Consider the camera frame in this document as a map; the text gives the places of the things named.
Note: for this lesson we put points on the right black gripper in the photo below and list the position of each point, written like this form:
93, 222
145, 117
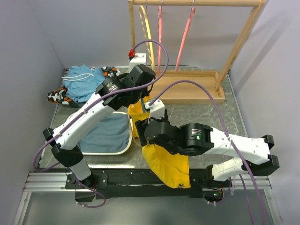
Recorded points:
140, 125

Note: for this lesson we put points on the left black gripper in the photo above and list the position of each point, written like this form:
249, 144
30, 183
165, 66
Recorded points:
145, 93

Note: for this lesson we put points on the yellow shorts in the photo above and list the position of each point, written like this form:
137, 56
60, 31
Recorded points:
172, 170

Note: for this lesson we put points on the green hanger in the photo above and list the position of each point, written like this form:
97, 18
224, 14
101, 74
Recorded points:
143, 105

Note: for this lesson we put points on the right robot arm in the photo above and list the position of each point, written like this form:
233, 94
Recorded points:
248, 155

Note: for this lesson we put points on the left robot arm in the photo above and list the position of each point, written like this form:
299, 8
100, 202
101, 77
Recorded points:
112, 94

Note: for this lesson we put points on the wooden hanger rack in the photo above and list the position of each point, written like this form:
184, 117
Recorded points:
215, 38

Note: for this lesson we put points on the light blue shorts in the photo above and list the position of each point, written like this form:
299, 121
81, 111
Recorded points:
82, 81

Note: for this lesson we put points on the pink hanger left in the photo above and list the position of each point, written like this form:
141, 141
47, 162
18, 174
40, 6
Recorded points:
159, 35

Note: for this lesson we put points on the pink hanger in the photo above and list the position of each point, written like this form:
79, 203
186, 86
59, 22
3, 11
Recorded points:
184, 38
159, 35

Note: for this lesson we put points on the yellow hanger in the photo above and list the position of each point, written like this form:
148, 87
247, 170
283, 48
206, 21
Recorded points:
147, 34

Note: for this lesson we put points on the patterned black orange shorts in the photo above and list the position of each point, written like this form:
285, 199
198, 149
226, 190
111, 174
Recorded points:
59, 96

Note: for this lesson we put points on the pink hanger right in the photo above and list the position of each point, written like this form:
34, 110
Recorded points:
184, 38

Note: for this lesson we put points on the white laundry basket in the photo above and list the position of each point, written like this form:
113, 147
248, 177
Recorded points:
82, 126

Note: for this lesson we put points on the blue cloth in basket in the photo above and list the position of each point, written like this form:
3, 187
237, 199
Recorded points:
111, 136

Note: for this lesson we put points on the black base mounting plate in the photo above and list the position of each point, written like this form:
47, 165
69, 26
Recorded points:
116, 183

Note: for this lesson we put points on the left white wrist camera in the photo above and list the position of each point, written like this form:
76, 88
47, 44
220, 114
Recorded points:
136, 59

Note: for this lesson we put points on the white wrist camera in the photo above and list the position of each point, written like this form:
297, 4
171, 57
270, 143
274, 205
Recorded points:
136, 59
156, 110

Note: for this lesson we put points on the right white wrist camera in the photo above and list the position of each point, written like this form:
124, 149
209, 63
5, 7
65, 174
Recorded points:
156, 110

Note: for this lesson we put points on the aluminium rail frame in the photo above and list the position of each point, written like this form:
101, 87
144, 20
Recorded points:
55, 181

